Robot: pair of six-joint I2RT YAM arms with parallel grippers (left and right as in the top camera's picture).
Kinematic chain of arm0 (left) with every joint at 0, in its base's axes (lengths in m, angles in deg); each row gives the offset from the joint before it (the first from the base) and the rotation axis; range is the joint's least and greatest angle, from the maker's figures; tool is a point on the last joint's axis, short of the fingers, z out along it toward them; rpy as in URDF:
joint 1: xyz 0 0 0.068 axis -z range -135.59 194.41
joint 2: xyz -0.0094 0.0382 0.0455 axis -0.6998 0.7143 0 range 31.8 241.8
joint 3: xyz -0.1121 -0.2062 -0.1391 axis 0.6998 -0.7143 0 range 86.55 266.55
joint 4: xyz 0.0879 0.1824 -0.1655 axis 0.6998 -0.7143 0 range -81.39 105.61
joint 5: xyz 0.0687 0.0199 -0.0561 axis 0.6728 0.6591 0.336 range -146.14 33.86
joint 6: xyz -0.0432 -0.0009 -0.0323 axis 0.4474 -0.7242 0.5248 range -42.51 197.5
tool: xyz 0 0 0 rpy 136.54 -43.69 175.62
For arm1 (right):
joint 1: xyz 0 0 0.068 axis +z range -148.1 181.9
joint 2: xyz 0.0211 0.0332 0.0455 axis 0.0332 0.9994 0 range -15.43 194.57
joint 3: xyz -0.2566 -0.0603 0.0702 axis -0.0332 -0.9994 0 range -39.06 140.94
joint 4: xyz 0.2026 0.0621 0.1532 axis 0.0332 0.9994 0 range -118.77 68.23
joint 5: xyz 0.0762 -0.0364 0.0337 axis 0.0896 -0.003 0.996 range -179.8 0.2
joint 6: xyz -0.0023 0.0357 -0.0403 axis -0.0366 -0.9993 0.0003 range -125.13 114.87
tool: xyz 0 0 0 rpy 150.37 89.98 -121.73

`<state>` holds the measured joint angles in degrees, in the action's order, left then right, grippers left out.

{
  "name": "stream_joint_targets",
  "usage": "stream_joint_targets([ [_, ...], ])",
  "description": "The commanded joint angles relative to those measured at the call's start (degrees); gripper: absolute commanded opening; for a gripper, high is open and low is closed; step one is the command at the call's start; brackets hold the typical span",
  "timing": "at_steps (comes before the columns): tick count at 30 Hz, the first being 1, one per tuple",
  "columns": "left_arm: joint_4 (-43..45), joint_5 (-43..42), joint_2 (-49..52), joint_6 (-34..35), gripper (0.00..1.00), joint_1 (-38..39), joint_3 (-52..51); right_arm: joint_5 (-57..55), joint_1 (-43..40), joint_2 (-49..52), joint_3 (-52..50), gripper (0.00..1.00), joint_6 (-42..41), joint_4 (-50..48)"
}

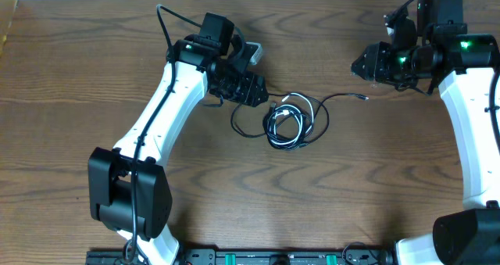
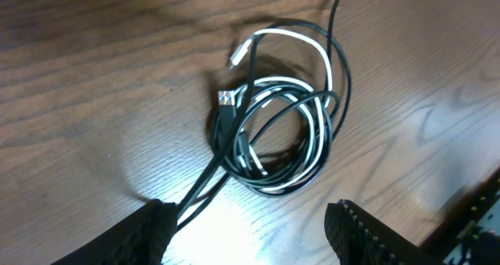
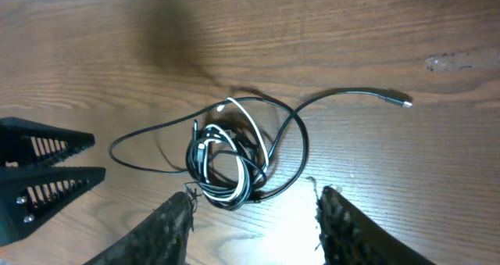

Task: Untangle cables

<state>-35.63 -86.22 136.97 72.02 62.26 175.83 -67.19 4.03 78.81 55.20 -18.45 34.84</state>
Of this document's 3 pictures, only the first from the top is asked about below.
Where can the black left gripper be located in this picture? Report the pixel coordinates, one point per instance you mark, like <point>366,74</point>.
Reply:
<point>251,91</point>

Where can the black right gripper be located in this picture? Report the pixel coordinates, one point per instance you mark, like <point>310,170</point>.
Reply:
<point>376,55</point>

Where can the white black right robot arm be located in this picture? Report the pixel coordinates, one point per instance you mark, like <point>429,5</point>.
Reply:
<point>464,69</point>

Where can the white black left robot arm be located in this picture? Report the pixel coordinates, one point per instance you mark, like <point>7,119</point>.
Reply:
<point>128,189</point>

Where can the black mounting rail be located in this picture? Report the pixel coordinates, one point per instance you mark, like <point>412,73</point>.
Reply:
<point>356,255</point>

